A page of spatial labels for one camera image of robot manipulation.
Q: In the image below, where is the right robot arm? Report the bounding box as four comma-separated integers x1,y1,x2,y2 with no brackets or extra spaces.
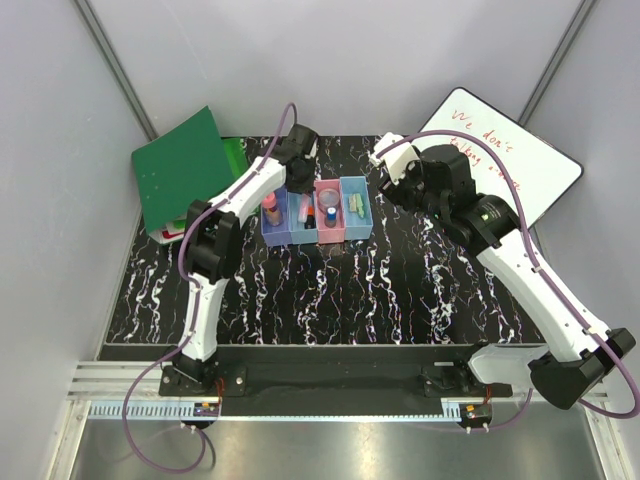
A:
370,135,636,410

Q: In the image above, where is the pink plastic bin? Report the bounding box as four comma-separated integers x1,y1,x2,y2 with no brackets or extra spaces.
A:
314,179,346,244

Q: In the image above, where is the light blue plastic bin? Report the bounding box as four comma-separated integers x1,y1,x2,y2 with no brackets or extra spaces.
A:
287,192,318,245

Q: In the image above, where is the green stapler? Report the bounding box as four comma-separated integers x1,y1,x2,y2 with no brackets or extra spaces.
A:
355,193,366,219

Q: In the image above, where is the orange capped black highlighter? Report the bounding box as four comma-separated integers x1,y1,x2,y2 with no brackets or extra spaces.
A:
304,206,316,230

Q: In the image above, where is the blue capped small bottle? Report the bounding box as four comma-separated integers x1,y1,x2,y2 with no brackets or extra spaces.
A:
324,207,339,229

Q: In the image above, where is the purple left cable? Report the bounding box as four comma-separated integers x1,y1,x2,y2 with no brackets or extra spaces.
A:
121,102,299,472

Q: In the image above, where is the pink highlighter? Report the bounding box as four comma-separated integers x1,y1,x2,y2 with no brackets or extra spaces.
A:
297,194,312,224

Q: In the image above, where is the pink capped marker bottle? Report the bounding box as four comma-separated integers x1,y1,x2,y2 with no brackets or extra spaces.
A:
261,192,283,227

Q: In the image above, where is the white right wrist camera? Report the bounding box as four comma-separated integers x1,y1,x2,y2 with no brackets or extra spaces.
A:
369,132,419,186

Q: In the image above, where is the grey glitter jar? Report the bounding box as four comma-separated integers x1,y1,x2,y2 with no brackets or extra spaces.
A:
317,188,341,210

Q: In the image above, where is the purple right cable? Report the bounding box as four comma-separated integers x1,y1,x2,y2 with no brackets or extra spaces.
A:
372,129,640,432

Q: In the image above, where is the purple plastic bin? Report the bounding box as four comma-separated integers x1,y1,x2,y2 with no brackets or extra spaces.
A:
261,187,292,247

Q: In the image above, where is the black marble mat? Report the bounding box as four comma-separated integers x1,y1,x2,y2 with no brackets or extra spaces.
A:
98,136,544,362

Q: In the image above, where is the blue plastic bin right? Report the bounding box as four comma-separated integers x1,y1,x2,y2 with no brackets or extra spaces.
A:
340,176,373,241

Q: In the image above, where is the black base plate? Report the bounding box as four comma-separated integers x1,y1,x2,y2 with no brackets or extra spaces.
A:
159,345,512,421

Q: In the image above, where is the green folder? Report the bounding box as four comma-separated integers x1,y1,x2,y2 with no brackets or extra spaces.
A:
131,106,248,245

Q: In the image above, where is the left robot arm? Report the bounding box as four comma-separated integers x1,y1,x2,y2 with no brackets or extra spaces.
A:
172,124,319,396

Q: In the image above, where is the purple cable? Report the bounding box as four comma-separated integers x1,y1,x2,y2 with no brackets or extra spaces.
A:
372,129,640,432
121,102,299,472

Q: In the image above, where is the white whiteboard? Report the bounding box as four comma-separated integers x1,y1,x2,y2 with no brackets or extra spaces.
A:
413,87,583,227

